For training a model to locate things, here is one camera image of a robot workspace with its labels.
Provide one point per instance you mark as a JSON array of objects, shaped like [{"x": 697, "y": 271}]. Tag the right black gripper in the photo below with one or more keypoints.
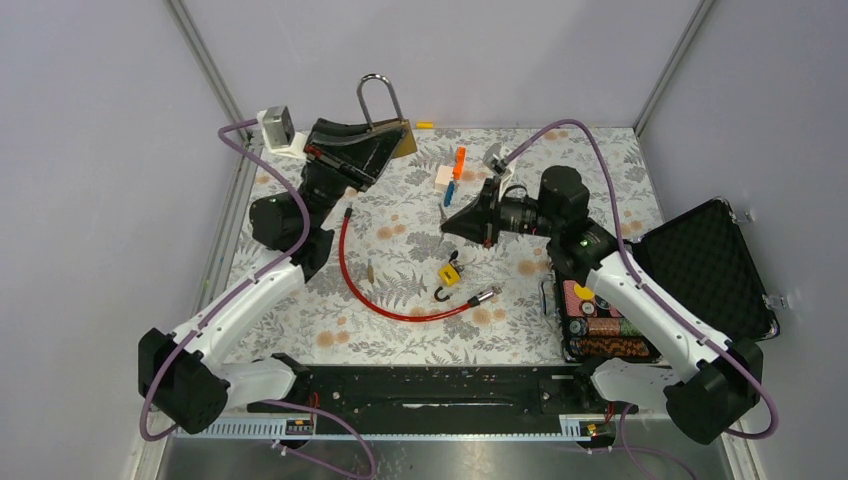
[{"x": 478, "y": 221}]

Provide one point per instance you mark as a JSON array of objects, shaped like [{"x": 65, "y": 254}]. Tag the black poker chip case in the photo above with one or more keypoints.
[{"x": 702, "y": 260}]

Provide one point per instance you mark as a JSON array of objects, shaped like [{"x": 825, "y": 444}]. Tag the orange toy brick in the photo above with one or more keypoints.
[{"x": 459, "y": 163}]

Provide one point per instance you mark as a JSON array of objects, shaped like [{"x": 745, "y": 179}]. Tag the red cable lock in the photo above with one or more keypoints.
[{"x": 406, "y": 276}]

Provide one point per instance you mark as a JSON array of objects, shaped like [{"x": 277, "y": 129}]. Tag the yellow poker chip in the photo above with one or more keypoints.
[{"x": 583, "y": 293}]

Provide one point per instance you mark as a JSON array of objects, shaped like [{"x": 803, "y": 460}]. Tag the long shackle brass padlock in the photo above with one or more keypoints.
[{"x": 392, "y": 115}]

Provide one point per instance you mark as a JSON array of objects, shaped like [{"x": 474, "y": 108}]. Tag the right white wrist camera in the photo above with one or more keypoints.
[{"x": 494, "y": 160}]

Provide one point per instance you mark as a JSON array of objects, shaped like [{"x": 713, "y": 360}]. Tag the yellow padlock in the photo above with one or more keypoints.
[{"x": 449, "y": 275}]

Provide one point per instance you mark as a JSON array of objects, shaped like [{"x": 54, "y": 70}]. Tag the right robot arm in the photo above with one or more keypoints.
[{"x": 711, "y": 385}]

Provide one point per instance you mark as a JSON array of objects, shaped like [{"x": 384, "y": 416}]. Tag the floral table mat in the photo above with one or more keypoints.
[{"x": 323, "y": 323}]

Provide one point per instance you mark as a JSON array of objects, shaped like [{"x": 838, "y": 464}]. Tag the white toy block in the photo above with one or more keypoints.
[{"x": 443, "y": 177}]

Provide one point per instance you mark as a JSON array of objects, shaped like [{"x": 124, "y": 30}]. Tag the blue toy brick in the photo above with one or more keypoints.
[{"x": 449, "y": 193}]

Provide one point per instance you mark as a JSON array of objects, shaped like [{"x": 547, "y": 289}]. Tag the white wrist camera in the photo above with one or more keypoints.
[
  {"x": 494, "y": 160},
  {"x": 278, "y": 133}
]

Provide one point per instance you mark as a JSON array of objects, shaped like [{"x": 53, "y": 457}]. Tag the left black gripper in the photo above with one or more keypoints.
[{"x": 357, "y": 162}]

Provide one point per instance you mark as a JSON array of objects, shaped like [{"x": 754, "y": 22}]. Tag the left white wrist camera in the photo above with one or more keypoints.
[{"x": 278, "y": 133}]

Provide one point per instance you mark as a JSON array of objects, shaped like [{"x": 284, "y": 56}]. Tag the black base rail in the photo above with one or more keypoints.
[{"x": 532, "y": 403}]

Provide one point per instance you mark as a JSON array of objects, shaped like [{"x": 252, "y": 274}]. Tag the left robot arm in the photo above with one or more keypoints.
[{"x": 185, "y": 373}]

